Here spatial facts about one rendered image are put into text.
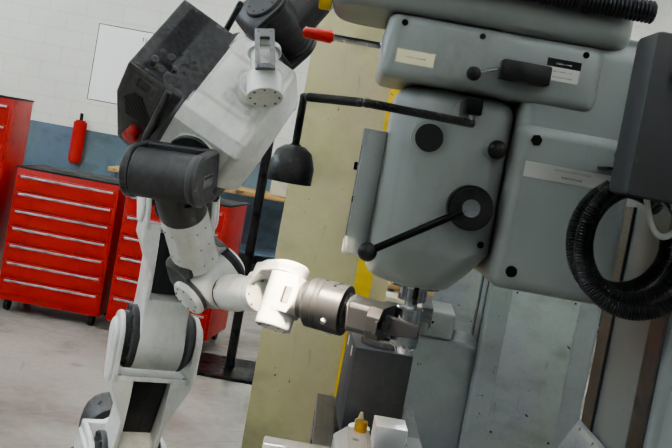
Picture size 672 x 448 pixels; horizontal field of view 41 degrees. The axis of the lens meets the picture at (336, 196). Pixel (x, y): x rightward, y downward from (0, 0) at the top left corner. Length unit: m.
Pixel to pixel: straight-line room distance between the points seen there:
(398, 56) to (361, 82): 1.84
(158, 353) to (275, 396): 1.36
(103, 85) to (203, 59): 9.17
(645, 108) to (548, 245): 0.32
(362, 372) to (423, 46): 0.75
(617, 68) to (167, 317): 1.10
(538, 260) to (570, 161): 0.16
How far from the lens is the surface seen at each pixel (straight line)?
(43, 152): 11.05
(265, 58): 1.64
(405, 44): 1.39
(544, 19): 1.42
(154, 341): 2.03
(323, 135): 3.22
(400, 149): 1.42
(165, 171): 1.59
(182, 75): 1.70
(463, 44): 1.40
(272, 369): 3.32
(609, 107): 1.45
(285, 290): 1.57
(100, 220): 6.32
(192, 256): 1.73
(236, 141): 1.66
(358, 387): 1.87
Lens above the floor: 1.51
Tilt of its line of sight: 3 degrees down
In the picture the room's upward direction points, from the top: 10 degrees clockwise
